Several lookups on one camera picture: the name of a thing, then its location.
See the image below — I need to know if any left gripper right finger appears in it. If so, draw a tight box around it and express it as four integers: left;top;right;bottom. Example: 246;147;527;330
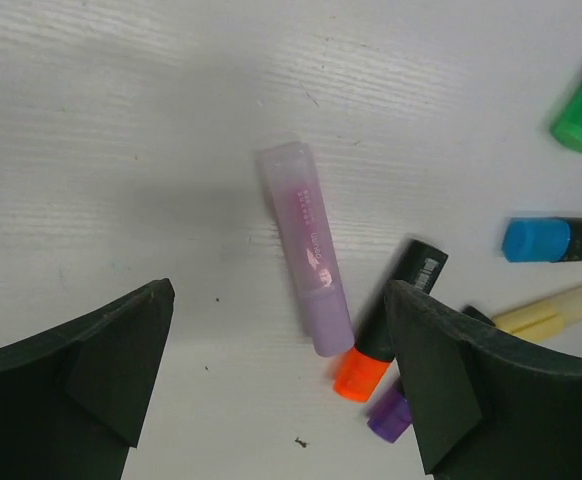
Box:
385;281;582;479

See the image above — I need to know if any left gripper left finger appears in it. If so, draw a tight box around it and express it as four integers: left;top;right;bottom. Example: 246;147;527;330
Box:
0;279;175;479

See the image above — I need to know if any purple black highlighter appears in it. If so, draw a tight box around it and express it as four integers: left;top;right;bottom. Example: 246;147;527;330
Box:
366;305;497;444

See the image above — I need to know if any orange black highlighter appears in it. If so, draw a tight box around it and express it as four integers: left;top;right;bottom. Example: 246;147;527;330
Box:
333;239;448;403

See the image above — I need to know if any pastel lilac highlighter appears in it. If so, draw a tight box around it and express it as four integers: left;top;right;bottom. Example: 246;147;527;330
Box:
258;141;354;358

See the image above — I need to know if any pastel yellow highlighter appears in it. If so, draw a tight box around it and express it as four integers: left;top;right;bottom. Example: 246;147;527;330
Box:
492;285;582;343

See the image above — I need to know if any blue black highlighter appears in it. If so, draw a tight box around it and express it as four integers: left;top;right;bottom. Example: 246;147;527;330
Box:
502;217;582;263

